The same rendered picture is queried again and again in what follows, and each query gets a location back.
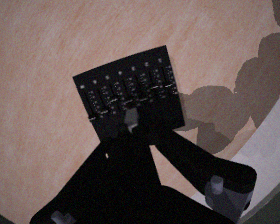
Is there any black lighting desk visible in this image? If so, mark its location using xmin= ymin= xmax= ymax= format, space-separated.
xmin=72 ymin=45 xmax=185 ymax=142

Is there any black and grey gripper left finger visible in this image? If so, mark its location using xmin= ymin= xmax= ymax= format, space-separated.
xmin=29 ymin=109 xmax=135 ymax=224

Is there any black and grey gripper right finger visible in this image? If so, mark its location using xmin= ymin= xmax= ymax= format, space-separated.
xmin=130 ymin=107 xmax=257 ymax=224

